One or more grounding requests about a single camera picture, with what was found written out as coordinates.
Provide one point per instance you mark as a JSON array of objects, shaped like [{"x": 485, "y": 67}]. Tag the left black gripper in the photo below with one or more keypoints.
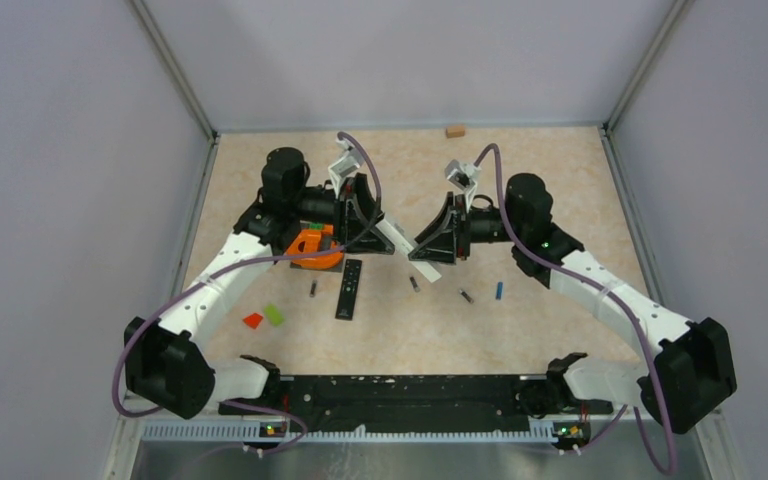
[{"x": 363, "y": 196}]

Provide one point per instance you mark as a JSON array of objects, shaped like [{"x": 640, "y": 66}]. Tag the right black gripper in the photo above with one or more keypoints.
[{"x": 441, "y": 248}]

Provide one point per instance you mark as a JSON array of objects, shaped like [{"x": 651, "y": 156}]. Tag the white remote control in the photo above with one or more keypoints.
[{"x": 404, "y": 246}]

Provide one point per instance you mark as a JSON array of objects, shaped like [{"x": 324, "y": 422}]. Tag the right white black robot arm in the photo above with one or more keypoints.
[{"x": 685, "y": 368}]

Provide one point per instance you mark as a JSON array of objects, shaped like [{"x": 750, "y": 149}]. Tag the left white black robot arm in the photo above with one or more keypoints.
[{"x": 163, "y": 359}]

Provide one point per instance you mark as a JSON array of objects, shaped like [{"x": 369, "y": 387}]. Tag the black remote control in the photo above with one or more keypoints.
[{"x": 348, "y": 290}]

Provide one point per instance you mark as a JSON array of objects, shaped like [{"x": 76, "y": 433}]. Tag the orange tape dispenser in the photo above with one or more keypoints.
[{"x": 315, "y": 238}]

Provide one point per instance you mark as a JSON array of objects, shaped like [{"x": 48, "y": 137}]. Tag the right dark battery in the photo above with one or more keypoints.
[{"x": 466, "y": 296}]

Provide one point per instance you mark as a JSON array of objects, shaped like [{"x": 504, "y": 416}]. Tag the small wooden block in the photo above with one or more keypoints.
[{"x": 455, "y": 131}]

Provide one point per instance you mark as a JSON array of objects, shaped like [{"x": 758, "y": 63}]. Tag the green toy block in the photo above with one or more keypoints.
[{"x": 273, "y": 315}]

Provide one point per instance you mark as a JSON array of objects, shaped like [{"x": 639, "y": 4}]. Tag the red toy block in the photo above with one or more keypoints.
[{"x": 253, "y": 320}]

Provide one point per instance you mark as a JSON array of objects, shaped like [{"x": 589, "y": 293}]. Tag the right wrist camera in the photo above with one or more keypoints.
[{"x": 464, "y": 176}]

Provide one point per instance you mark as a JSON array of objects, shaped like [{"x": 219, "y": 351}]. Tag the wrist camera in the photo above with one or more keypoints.
[
  {"x": 464, "y": 176},
  {"x": 344, "y": 167}
]

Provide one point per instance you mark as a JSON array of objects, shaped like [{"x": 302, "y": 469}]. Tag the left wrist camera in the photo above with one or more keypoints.
[{"x": 344, "y": 167}]

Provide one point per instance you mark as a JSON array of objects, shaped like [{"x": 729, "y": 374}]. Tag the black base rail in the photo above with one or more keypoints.
[{"x": 423, "y": 403}]

